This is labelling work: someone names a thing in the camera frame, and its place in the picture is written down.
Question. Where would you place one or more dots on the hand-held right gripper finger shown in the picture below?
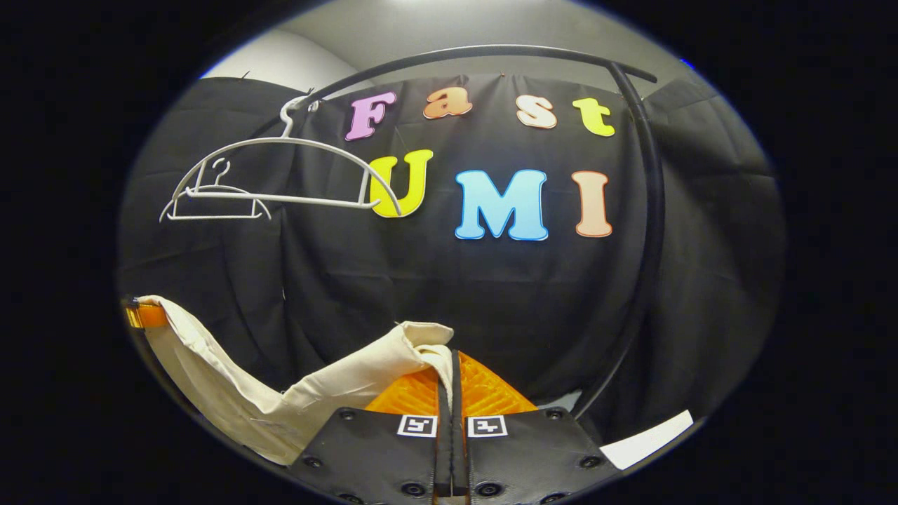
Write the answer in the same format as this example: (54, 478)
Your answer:
(443, 449)
(457, 421)

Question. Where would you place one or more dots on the black backdrop cloth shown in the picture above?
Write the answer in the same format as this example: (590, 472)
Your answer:
(421, 294)

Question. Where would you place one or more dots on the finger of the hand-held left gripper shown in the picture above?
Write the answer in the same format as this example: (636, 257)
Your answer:
(144, 317)

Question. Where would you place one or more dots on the white clothes hanger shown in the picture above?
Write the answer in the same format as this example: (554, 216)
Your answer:
(217, 217)
(302, 200)

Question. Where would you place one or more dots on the black clothes rack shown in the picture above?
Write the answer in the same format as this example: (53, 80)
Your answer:
(652, 210)

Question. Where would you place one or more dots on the cream button shirt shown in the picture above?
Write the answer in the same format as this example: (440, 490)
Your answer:
(337, 386)

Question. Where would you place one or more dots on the white sheet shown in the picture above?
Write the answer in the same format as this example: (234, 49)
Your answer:
(645, 440)

